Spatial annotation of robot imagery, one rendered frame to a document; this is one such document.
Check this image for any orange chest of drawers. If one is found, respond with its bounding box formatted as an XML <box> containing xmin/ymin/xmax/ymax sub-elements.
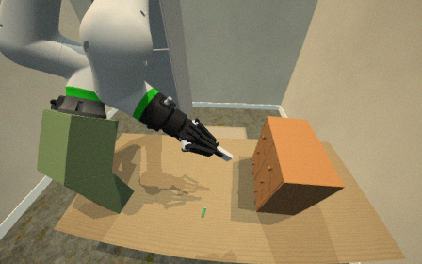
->
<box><xmin>256</xmin><ymin>116</ymin><xmax>345</xmax><ymax>215</ymax></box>

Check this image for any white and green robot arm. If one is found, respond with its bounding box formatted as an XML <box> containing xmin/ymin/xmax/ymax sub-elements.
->
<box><xmin>0</xmin><ymin>0</ymin><xmax>176</xmax><ymax>132</ymax></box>

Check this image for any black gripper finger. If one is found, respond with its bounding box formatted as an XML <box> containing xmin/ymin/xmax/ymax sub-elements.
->
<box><xmin>189</xmin><ymin>118</ymin><xmax>233</xmax><ymax>156</ymax></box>
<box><xmin>179</xmin><ymin>129</ymin><xmax>233</xmax><ymax>161</ymax></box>

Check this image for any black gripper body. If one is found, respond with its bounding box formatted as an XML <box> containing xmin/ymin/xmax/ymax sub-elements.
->
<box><xmin>162</xmin><ymin>109</ymin><xmax>198</xmax><ymax>142</ymax></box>

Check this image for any brown wooden drawer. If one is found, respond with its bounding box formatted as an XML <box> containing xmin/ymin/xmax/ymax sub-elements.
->
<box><xmin>259</xmin><ymin>162</ymin><xmax>271</xmax><ymax>203</ymax></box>
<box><xmin>256</xmin><ymin>137</ymin><xmax>265</xmax><ymax>170</ymax></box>
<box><xmin>252</xmin><ymin>149</ymin><xmax>259</xmax><ymax>179</ymax></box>
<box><xmin>262</xmin><ymin>119</ymin><xmax>273</xmax><ymax>156</ymax></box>
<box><xmin>253</xmin><ymin>174</ymin><xmax>263</xmax><ymax>209</ymax></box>
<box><xmin>266</xmin><ymin>145</ymin><xmax>283</xmax><ymax>193</ymax></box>

